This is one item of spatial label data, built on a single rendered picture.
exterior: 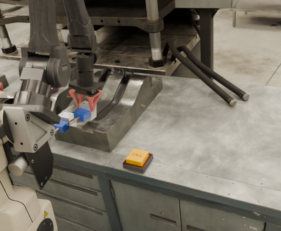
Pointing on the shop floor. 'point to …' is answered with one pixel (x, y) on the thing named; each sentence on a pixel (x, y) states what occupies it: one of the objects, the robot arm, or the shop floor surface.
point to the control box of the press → (205, 24)
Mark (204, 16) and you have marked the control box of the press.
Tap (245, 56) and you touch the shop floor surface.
